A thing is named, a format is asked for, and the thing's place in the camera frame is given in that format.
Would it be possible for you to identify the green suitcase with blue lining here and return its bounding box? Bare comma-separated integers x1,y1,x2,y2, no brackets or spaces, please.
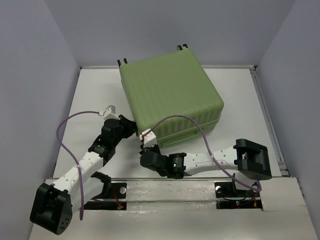
118,44,224,148

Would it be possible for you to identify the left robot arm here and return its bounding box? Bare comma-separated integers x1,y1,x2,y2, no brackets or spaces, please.
29,115,137,235

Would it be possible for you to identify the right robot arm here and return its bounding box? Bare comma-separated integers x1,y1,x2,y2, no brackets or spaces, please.
140,138,272,196

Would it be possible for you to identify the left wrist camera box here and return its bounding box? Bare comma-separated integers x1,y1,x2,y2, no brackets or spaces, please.
103,105,120,120

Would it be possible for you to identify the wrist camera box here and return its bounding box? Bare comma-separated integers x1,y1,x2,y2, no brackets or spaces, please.
139,130,158,148
103,105,120,120

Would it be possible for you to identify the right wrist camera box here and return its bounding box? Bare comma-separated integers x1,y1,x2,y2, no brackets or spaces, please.
139,130,158,148

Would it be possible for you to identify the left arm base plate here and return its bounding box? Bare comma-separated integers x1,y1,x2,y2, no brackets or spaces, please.
84,182,127,211

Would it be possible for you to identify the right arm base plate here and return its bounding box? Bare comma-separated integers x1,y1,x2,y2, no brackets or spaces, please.
214,181,263,210

